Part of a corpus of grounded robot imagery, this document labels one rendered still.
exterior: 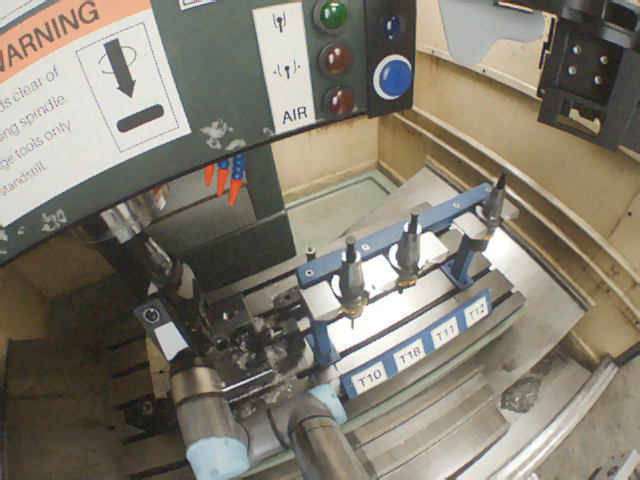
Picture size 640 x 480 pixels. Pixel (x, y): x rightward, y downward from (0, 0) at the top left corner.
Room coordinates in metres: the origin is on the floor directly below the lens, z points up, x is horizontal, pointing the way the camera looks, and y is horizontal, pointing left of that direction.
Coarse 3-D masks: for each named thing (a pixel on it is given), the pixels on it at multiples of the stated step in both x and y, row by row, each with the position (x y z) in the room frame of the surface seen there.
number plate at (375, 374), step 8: (368, 368) 0.22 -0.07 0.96; (376, 368) 0.22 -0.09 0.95; (352, 376) 0.21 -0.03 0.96; (360, 376) 0.20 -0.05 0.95; (368, 376) 0.20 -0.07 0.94; (376, 376) 0.20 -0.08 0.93; (384, 376) 0.20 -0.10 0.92; (360, 384) 0.19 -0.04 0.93; (368, 384) 0.19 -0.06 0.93; (360, 392) 0.17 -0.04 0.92
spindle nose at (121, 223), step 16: (160, 192) 0.31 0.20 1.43; (112, 208) 0.26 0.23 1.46; (128, 208) 0.27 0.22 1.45; (144, 208) 0.28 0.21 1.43; (160, 208) 0.30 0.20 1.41; (80, 224) 0.24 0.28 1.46; (96, 224) 0.24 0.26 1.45; (112, 224) 0.25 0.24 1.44; (128, 224) 0.26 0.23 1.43; (144, 224) 0.27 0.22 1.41; (80, 240) 0.25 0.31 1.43; (96, 240) 0.24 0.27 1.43; (112, 240) 0.25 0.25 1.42
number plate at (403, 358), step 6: (414, 342) 0.26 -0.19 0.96; (420, 342) 0.26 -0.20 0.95; (408, 348) 0.25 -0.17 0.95; (414, 348) 0.25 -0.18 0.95; (420, 348) 0.25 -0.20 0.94; (396, 354) 0.24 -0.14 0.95; (402, 354) 0.24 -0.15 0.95; (408, 354) 0.24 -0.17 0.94; (414, 354) 0.24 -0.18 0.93; (420, 354) 0.24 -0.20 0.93; (396, 360) 0.23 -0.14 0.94; (402, 360) 0.23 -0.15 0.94; (408, 360) 0.23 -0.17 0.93; (414, 360) 0.23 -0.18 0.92; (402, 366) 0.22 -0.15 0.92
